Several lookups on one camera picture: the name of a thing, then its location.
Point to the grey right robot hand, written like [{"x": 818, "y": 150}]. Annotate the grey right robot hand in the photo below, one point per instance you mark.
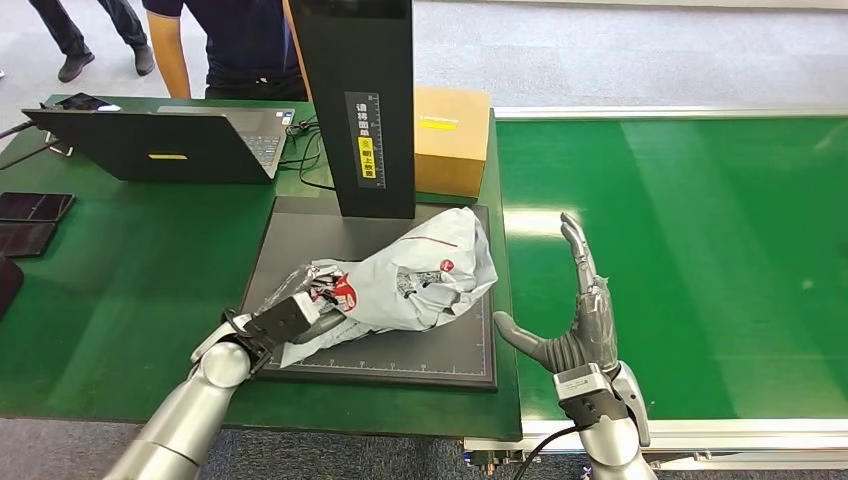
[{"x": 596, "y": 324}]

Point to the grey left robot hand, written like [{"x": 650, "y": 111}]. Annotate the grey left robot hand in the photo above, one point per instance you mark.
[{"x": 328, "y": 285}]

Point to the white plastic package red print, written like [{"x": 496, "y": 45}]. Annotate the white plastic package red print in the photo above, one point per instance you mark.
[{"x": 424, "y": 272}]

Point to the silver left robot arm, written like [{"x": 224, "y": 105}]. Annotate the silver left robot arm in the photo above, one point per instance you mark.
[{"x": 192, "y": 411}]

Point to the green conveyor belt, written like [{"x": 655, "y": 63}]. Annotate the green conveyor belt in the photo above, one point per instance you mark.
[{"x": 696, "y": 265}]

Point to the brown cardboard box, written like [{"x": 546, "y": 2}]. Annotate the brown cardboard box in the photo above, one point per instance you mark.
[{"x": 450, "y": 146}]

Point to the black inbound scanner machine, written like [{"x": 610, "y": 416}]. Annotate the black inbound scanner machine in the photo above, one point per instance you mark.
[{"x": 358, "y": 66}]

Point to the black open laptop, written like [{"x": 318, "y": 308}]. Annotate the black open laptop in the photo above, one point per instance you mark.
[{"x": 166, "y": 146}]

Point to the person in dark shirt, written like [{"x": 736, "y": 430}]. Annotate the person in dark shirt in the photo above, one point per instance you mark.
[{"x": 245, "y": 46}]

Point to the black smartphone with white edge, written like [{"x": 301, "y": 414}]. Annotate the black smartphone with white edge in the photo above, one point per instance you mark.
[{"x": 83, "y": 102}]

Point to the person with black shoes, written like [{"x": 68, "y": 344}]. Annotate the person with black shoes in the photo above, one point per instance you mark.
[{"x": 73, "y": 40}]

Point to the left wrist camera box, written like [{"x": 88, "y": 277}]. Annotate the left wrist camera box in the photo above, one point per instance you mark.
[{"x": 281, "y": 321}]

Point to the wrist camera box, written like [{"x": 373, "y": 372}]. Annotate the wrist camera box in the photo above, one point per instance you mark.
[
  {"x": 281, "y": 321},
  {"x": 586, "y": 394}
]

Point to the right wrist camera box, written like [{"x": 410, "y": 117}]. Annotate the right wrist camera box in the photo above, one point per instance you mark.
[{"x": 586, "y": 394}]

